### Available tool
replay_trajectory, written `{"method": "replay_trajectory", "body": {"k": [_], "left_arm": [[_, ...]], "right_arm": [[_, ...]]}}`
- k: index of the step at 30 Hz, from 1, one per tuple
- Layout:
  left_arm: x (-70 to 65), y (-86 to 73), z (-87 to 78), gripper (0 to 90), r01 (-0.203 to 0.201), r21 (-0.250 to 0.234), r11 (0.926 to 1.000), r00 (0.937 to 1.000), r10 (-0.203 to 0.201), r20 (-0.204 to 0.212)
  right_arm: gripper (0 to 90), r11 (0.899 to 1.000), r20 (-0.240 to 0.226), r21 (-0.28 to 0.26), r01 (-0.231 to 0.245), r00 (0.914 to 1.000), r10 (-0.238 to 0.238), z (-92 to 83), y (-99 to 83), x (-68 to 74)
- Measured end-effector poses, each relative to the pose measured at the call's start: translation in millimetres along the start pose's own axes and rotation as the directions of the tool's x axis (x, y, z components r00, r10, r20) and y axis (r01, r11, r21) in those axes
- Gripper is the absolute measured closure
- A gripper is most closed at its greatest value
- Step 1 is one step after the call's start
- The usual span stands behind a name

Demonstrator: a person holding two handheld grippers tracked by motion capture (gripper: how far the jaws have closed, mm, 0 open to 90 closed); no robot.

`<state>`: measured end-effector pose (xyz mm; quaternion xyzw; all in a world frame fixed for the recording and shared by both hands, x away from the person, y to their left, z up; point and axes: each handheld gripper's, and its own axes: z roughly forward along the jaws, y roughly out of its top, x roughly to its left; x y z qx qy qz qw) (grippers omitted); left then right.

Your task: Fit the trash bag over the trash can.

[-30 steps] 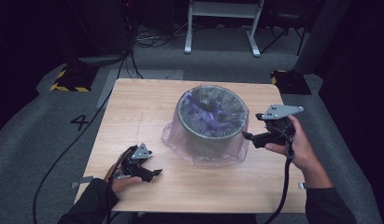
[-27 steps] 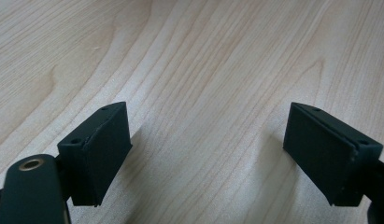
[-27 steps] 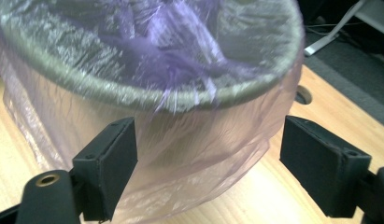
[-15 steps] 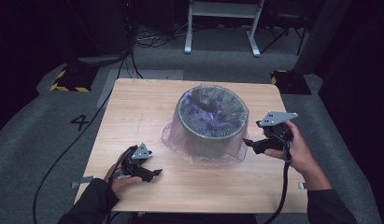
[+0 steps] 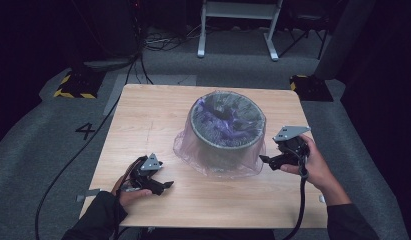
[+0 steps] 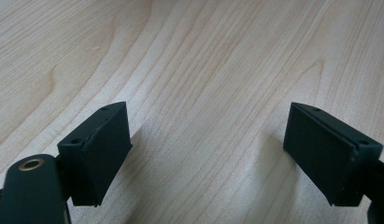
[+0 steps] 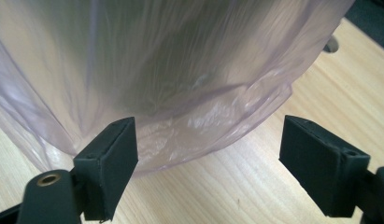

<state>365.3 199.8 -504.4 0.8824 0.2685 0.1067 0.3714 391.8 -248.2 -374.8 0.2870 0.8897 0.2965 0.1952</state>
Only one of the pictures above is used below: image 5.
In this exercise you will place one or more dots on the purple plastic bag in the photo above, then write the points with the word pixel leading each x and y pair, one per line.
pixel 193 153

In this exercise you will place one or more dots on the person's dark clothing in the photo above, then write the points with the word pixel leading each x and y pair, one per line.
pixel 209 235

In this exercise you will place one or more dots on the green plastic bin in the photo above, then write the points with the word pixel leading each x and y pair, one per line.
pixel 219 156

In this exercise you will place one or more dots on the white metal stand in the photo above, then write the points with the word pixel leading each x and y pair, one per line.
pixel 239 10

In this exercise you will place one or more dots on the grey pillar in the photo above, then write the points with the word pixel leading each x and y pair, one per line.
pixel 343 40

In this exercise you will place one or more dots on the grey metal table bracket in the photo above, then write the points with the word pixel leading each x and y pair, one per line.
pixel 322 199
pixel 88 194

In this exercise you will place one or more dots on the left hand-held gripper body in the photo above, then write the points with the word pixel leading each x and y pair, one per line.
pixel 151 164

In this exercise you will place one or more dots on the person's right hand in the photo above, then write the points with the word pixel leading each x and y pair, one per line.
pixel 318 170

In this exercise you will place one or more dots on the black stand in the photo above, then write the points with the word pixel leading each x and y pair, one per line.
pixel 306 20

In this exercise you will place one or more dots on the person's left hand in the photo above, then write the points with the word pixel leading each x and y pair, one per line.
pixel 131 198

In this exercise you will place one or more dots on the black yellow striped base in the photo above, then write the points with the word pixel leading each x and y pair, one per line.
pixel 313 88
pixel 78 85

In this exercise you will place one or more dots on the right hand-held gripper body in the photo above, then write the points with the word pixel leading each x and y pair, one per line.
pixel 288 132

